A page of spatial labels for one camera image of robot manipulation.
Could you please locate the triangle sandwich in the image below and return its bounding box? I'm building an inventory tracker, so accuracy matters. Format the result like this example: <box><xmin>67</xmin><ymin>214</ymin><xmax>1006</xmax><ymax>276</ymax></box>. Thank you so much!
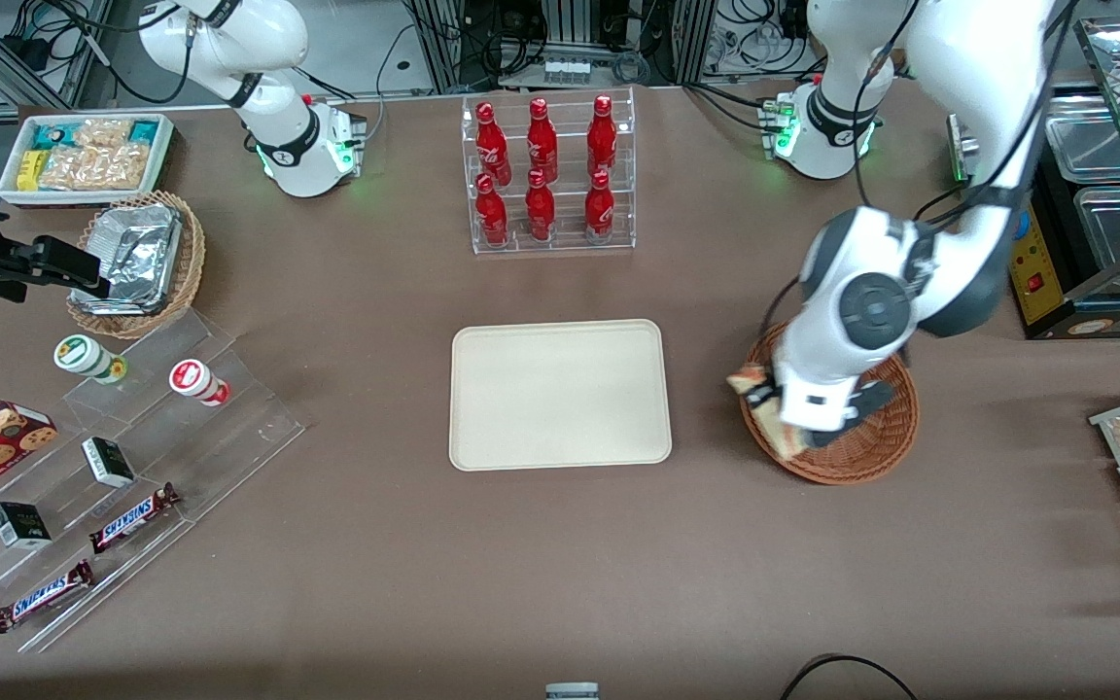
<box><xmin>726</xmin><ymin>365</ymin><xmax>806</xmax><ymax>464</ymax></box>

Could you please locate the brown wicker basket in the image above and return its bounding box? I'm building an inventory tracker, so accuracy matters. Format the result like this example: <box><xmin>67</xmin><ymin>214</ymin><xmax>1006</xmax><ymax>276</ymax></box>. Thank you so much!
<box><xmin>738</xmin><ymin>321</ymin><xmax>921</xmax><ymax>485</ymax></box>

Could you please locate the light wicker basket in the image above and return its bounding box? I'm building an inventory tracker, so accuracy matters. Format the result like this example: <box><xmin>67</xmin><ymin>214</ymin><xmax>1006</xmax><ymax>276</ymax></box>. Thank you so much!
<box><xmin>66</xmin><ymin>190</ymin><xmax>206</xmax><ymax>340</ymax></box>

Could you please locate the cream plastic serving tray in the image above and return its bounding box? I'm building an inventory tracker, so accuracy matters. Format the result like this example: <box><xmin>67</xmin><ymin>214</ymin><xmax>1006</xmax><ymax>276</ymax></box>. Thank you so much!
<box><xmin>449</xmin><ymin>319</ymin><xmax>674</xmax><ymax>473</ymax></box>

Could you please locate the white snack bin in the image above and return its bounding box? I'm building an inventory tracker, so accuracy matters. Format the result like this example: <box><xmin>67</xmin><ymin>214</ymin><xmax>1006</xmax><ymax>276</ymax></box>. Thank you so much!
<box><xmin>0</xmin><ymin>113</ymin><xmax>176</xmax><ymax>208</ymax></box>

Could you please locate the aluminium foil container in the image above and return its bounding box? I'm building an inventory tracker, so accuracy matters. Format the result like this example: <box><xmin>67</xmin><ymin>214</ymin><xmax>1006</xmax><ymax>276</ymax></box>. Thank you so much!
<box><xmin>72</xmin><ymin>202</ymin><xmax>184</xmax><ymax>317</ymax></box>

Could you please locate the green lid sunflower cup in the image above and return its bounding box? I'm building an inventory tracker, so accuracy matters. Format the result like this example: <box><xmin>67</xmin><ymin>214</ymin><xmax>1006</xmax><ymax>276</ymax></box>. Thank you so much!
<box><xmin>52</xmin><ymin>333</ymin><xmax>128</xmax><ymax>385</ymax></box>

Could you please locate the clear cracker bag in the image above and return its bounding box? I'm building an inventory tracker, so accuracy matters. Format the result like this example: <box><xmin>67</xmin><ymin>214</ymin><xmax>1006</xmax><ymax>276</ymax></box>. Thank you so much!
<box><xmin>40</xmin><ymin>144</ymin><xmax>151</xmax><ymax>193</ymax></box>
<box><xmin>74</xmin><ymin>119</ymin><xmax>133</xmax><ymax>149</ymax></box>

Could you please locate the red lid yogurt cup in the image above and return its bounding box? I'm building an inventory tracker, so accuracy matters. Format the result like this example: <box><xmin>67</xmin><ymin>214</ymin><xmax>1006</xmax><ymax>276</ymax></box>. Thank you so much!
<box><xmin>168</xmin><ymin>359</ymin><xmax>231</xmax><ymax>407</ymax></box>

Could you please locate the small black carton box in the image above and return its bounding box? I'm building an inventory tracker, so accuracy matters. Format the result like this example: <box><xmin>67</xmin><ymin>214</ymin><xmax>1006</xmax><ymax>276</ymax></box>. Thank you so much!
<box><xmin>81</xmin><ymin>437</ymin><xmax>136</xmax><ymax>489</ymax></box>
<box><xmin>0</xmin><ymin>502</ymin><xmax>53</xmax><ymax>550</ymax></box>

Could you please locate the black food warmer cabinet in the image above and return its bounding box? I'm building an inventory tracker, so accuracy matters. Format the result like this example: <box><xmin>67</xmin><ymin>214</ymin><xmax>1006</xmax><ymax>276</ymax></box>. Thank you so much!
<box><xmin>1007</xmin><ymin>15</ymin><xmax>1120</xmax><ymax>341</ymax></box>

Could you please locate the clear acrylic stepped shelf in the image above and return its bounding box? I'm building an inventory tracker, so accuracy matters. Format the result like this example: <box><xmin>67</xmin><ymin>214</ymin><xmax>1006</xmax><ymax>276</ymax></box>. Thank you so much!
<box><xmin>0</xmin><ymin>307</ymin><xmax>306</xmax><ymax>654</ymax></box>

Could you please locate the clear acrylic bottle rack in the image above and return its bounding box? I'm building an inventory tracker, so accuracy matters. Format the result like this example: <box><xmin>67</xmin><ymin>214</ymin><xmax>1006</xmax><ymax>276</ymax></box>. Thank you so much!
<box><xmin>461</xmin><ymin>86</ymin><xmax>637</xmax><ymax>256</ymax></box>

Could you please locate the red cola bottle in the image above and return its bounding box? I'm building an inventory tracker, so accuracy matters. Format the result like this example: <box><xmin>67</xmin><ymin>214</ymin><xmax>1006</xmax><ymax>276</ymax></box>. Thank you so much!
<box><xmin>587</xmin><ymin>94</ymin><xmax>618</xmax><ymax>178</ymax></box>
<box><xmin>475</xmin><ymin>173</ymin><xmax>509</xmax><ymax>246</ymax></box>
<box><xmin>475</xmin><ymin>101</ymin><xmax>512</xmax><ymax>186</ymax></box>
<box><xmin>584</xmin><ymin>170</ymin><xmax>615</xmax><ymax>242</ymax></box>
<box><xmin>525</xmin><ymin>169</ymin><xmax>557</xmax><ymax>242</ymax></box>
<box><xmin>527</xmin><ymin>97</ymin><xmax>559</xmax><ymax>184</ymax></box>

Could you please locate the Snickers chocolate bar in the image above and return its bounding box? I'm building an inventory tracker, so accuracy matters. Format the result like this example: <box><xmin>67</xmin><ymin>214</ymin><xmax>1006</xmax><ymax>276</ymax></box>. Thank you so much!
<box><xmin>0</xmin><ymin>560</ymin><xmax>94</xmax><ymax>635</ymax></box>
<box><xmin>88</xmin><ymin>483</ymin><xmax>181</xmax><ymax>555</ymax></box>

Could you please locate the black cable loop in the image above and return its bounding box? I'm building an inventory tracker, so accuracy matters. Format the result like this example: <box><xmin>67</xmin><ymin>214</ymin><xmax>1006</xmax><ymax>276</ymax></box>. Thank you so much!
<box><xmin>779</xmin><ymin>653</ymin><xmax>919</xmax><ymax>700</ymax></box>

